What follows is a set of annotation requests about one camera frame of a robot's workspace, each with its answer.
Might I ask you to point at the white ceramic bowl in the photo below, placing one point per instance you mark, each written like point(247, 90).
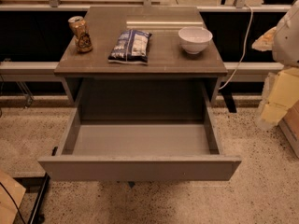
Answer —
point(194, 39)

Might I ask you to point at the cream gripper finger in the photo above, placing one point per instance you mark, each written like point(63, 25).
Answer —
point(265, 41)
point(280, 93)

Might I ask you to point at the blue white chip bag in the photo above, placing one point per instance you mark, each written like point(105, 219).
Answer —
point(131, 47)

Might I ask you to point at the crushed orange soda can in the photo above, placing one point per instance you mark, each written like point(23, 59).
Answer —
point(80, 30)

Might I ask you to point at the open grey top drawer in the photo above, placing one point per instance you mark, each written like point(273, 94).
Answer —
point(141, 130)

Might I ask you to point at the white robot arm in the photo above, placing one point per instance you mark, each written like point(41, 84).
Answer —
point(285, 49)

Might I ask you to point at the cardboard box lower left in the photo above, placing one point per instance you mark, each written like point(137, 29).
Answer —
point(11, 195)

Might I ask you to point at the black metal floor frame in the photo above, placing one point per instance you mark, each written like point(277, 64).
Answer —
point(38, 185)

